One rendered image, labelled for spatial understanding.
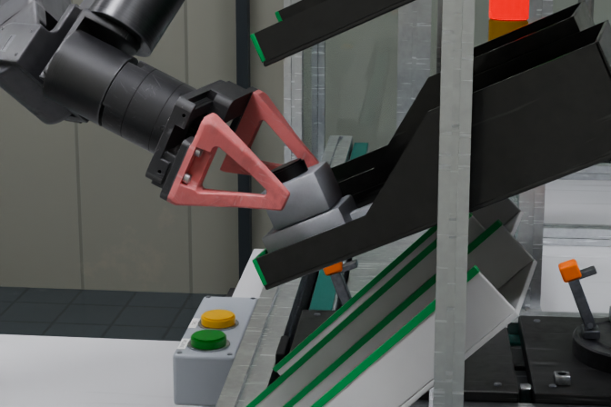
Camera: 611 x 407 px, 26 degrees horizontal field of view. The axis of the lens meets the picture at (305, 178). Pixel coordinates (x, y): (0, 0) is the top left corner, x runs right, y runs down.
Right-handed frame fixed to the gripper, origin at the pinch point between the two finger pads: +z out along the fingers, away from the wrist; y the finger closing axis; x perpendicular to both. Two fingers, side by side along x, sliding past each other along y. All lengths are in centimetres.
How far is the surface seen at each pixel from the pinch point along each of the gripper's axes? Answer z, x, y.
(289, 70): -26, 21, 122
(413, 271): 10.3, 5.2, 10.2
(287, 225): 1.3, 2.4, -2.2
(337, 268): 2.0, 19.5, 42.8
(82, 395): -20, 51, 49
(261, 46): -5.3, -8.9, -4.5
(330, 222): 3.9, 0.6, -2.3
